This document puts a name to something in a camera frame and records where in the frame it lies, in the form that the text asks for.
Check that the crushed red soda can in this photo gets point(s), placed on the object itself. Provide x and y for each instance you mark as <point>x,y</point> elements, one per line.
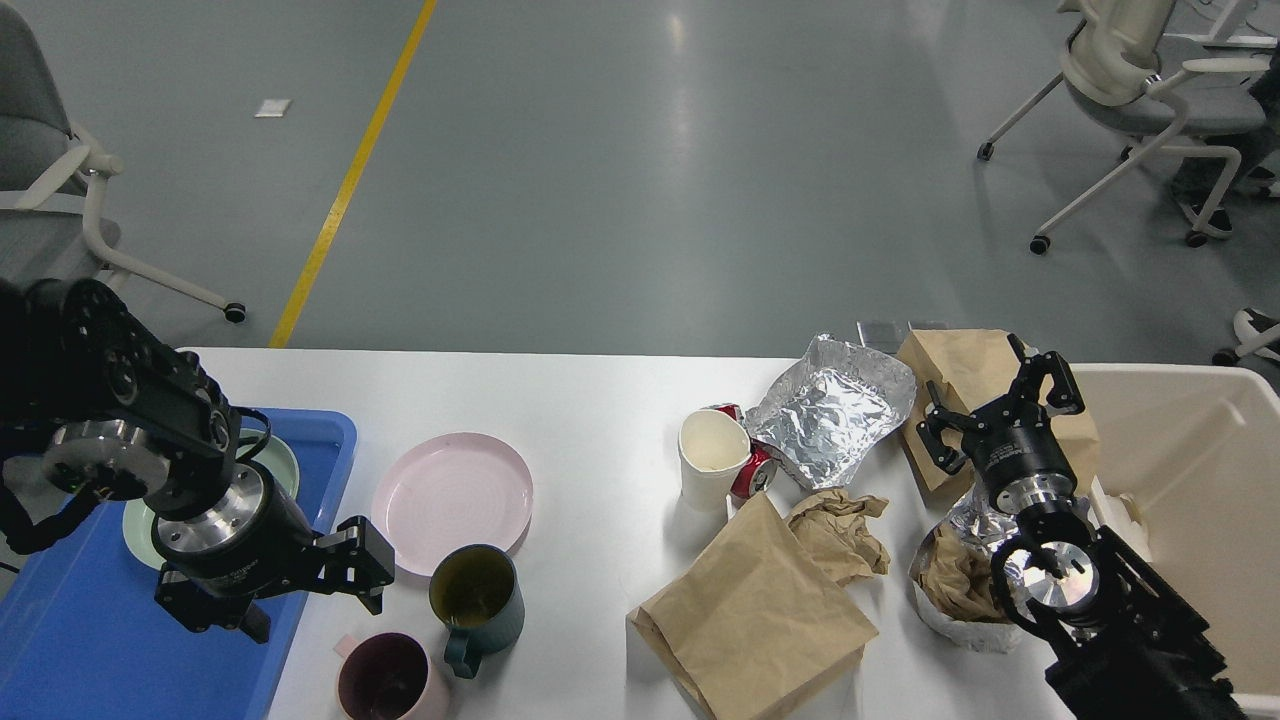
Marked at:
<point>758,471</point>

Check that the crumpled aluminium foil sheet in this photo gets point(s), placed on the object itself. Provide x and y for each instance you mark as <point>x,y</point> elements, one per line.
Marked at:
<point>823,415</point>

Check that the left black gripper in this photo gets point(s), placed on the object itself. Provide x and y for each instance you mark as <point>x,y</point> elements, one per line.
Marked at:
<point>254,543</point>

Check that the white office chair right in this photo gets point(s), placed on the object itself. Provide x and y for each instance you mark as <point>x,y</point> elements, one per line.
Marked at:
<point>1163,94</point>

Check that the grey office chair left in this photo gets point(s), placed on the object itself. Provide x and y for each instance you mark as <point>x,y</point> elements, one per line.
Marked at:
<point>58,174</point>

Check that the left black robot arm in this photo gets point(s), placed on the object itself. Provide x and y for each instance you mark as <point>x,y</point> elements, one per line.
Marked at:
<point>116,415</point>

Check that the chair base far right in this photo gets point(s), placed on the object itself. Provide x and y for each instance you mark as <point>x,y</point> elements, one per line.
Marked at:
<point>1256,334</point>

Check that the pink plate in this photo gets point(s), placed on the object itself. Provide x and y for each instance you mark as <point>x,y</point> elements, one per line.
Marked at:
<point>449,492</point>

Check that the foil bowl with paper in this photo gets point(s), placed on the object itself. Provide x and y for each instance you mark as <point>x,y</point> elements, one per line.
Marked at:
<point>975,550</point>

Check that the beige plastic bin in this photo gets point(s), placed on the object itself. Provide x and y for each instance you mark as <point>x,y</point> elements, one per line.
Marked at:
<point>1193,449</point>

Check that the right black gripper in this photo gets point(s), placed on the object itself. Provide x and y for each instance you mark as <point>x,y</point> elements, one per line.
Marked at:
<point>1017,458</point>

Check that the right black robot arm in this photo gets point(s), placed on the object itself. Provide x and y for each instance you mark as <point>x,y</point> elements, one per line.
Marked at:
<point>1127,645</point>

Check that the large brown paper bag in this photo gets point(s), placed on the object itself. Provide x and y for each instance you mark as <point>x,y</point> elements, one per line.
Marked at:
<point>753,629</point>

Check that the green plate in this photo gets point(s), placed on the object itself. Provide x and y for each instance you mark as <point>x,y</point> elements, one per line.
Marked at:
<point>277,458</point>

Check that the blue plastic tray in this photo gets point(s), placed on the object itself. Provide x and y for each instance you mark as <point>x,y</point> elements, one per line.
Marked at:
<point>84,638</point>

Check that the crumpled brown paper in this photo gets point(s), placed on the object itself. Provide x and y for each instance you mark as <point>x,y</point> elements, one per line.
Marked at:
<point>832,527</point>

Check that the brown paper bag back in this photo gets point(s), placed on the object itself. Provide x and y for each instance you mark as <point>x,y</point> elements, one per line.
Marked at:
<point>971,368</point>

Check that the dark green mug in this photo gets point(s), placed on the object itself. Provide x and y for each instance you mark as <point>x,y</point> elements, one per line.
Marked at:
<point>475,594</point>

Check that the pink mug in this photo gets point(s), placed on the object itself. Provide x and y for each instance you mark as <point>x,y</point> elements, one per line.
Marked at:
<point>389,675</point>

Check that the white paper cup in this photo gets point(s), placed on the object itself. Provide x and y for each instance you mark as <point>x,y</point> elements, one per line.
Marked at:
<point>713,448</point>

